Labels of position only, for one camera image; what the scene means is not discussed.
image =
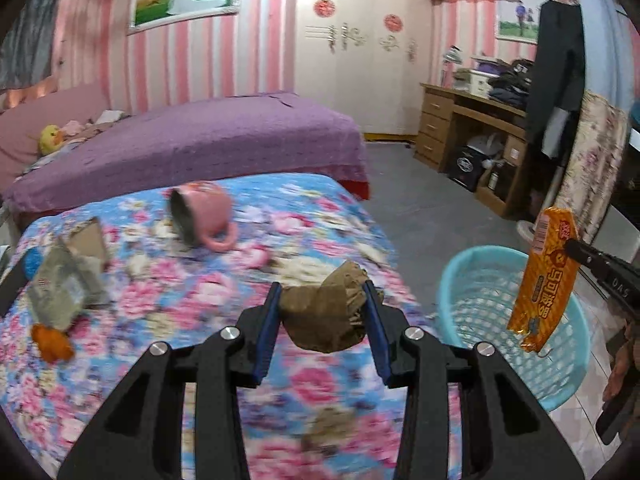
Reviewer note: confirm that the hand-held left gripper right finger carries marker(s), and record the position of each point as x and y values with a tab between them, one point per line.
377	330

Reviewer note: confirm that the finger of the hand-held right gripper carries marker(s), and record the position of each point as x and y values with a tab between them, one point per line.
587	255

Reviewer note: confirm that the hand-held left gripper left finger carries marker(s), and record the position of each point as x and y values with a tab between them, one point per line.
265	330

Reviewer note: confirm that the orange snack wrapper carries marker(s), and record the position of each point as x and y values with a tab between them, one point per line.
545	285

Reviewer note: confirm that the large brown paper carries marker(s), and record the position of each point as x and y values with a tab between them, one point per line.
320	315

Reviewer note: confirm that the light blue plastic basket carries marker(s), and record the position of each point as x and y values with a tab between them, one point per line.
480	310

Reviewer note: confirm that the small cardboard box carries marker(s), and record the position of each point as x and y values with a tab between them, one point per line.
90	242

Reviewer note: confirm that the grey printed packet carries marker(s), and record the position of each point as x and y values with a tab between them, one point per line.
60	290

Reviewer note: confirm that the orange round cap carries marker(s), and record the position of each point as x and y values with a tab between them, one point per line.
51	342

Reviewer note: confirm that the blue plastic bag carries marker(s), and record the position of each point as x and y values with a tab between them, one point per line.
33	261

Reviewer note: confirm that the person's right hand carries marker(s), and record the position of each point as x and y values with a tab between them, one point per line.
622	365

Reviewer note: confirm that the white fan base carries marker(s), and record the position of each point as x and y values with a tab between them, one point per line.
527	230

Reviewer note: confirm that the open cardboard box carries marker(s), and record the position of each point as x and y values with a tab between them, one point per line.
495	185

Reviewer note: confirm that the pink mug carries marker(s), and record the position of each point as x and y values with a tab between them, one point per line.
210	207

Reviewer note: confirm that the black printed box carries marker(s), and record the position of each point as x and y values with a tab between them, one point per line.
466	167

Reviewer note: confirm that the white round appliance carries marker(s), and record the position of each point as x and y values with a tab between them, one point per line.
485	145

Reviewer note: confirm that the pile of dark clothes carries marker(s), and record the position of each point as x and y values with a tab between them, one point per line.
510	85

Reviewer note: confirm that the black hanging coat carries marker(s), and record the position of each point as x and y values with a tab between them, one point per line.
555	70

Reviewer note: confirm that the purple dotted bed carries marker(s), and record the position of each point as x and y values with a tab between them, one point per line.
200	145

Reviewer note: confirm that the white box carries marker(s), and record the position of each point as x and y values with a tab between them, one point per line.
478	84

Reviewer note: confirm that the wooden desk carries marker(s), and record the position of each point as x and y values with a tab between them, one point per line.
435	120

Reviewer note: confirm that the desk lamp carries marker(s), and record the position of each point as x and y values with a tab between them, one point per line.
451	55

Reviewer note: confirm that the white wardrobe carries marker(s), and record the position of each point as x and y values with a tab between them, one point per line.
350	85

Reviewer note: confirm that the pale crumpled clothes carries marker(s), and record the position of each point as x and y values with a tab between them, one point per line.
110	117

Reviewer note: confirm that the pink plush toy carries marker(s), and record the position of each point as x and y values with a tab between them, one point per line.
72	127

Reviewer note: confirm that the yellow duck plush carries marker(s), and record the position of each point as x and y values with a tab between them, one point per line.
51	140

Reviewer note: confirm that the red round wardrobe sticker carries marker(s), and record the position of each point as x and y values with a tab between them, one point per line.
324	7
393	21

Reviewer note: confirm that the pink headboard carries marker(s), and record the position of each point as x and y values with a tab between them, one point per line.
50	110

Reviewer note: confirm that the grey window curtain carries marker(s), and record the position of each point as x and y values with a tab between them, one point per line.
30	35

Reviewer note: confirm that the small framed wall poster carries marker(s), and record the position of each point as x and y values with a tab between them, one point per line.
515	17

